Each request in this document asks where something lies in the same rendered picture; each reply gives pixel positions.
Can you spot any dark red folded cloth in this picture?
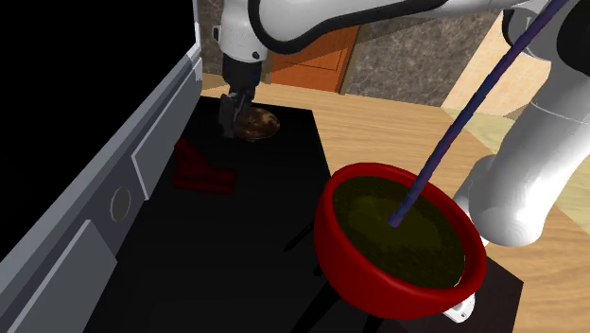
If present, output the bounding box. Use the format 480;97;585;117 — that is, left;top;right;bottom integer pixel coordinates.
172;137;239;195

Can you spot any orange wooden door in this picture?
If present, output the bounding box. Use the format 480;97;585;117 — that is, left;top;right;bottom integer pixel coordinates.
269;25;361;94

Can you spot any brown round potato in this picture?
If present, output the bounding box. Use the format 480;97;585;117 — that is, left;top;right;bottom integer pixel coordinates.
233;106;282;142

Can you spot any red bowl with green inside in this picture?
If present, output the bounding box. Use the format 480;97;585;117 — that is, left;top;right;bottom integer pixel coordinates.
313;162;489;322

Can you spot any grey cabinet with panels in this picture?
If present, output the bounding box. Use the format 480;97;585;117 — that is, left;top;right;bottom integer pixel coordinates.
0;44;204;333

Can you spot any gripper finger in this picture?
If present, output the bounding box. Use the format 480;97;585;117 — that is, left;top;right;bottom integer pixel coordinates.
237;90;256;114
217;93;241;139

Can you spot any purple long stick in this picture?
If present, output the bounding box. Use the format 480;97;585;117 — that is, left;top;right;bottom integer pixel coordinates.
388;0;569;229

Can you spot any black thin pen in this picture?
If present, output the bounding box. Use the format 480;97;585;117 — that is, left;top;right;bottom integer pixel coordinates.
283;222;317;254

